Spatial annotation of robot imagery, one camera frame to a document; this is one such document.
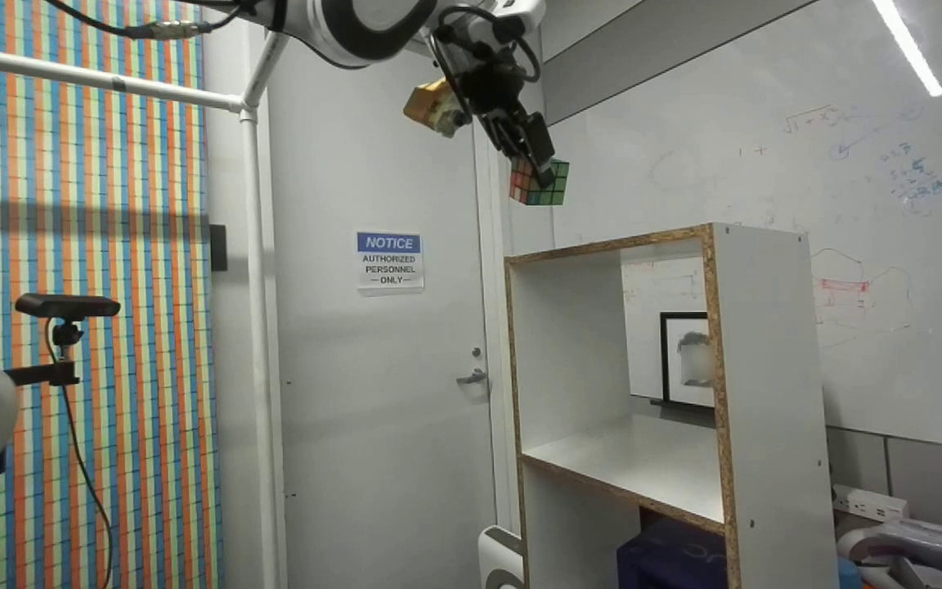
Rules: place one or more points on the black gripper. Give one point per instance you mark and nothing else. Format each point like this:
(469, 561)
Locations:
(484, 67)

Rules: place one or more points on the multicolour rubik's cube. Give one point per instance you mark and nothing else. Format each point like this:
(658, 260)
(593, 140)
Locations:
(546, 189)

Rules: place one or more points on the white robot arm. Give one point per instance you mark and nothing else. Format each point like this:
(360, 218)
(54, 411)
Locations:
(309, 20)

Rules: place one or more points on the white shelf with wood edges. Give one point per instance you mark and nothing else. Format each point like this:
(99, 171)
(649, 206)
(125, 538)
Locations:
(778, 415)

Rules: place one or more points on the blue white notice sign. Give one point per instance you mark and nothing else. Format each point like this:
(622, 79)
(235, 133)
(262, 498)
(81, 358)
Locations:
(391, 260)

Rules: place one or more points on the white pvc pipe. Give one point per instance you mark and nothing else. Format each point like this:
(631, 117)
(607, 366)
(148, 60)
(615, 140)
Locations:
(262, 330)
(89, 72)
(262, 67)

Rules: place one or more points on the black framed portrait picture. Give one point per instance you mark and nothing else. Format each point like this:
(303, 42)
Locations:
(687, 361)

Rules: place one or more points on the white door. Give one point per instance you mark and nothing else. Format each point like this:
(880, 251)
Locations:
(385, 438)

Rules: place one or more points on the large whiteboard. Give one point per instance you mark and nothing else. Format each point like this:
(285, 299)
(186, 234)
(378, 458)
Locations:
(874, 274)

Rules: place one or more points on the dark blue storage box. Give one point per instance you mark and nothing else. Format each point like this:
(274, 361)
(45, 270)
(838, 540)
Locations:
(670, 559)

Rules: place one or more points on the small white box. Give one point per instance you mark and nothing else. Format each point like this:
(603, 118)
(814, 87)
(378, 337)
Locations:
(868, 504)

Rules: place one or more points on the white grey plastic equipment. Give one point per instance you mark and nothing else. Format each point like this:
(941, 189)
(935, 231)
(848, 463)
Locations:
(916, 540)

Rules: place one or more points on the tan wrist mount block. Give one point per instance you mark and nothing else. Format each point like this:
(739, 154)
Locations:
(432, 106)

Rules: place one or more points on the black wall switch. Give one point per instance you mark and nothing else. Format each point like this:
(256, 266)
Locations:
(216, 246)

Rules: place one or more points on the black stereo camera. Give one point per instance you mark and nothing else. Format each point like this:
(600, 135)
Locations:
(67, 305)

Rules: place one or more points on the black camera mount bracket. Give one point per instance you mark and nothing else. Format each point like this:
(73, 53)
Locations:
(45, 375)

